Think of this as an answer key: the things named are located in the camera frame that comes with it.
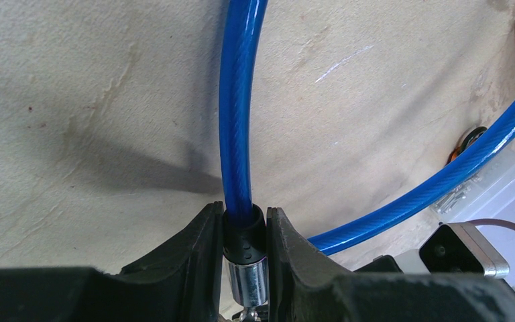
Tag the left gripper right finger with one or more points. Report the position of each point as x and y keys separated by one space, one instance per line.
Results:
x=306 y=285

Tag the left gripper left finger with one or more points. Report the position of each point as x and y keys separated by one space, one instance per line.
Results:
x=177 y=281

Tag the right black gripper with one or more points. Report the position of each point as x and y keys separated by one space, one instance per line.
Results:
x=385 y=263

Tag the blue cable lock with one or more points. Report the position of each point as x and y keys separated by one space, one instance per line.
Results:
x=245 y=228

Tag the clear plastic screw organizer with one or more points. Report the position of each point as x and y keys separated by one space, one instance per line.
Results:
x=483 y=195

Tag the orange black padlock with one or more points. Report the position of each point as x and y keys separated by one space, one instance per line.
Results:
x=467 y=140

